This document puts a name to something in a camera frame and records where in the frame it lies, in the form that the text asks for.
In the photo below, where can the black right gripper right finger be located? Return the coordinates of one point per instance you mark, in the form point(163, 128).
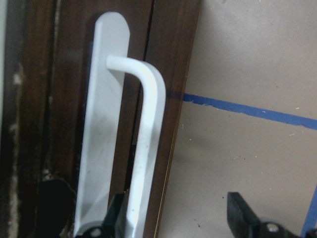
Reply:
point(244, 223)

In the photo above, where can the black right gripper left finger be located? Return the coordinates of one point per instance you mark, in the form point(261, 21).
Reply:
point(106, 228)

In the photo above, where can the dark brown wooden cabinet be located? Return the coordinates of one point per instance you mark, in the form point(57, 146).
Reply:
point(90, 100)

